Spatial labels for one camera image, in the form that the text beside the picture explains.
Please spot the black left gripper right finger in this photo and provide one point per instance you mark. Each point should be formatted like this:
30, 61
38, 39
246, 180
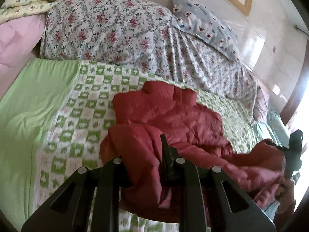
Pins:
170, 172

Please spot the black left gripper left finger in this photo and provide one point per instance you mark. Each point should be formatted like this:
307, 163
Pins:
114, 174

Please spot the red puffer jacket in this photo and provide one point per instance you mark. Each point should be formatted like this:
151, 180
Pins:
198, 135

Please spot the person's right hand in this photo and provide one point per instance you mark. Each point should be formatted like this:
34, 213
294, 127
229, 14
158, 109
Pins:
286, 198

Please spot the green checkered bed sheet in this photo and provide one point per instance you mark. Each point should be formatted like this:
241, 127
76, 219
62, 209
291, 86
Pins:
53, 119

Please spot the red floral folded quilt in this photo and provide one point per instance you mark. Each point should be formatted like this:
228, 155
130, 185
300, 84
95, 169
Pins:
139, 34

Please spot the blue floral pillow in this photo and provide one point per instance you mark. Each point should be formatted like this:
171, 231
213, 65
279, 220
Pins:
193, 18

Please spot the pink quilted blanket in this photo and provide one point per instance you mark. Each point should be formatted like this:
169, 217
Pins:
20, 41

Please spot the yellow floral folded blanket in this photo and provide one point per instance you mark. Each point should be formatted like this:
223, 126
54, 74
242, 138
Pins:
14, 9

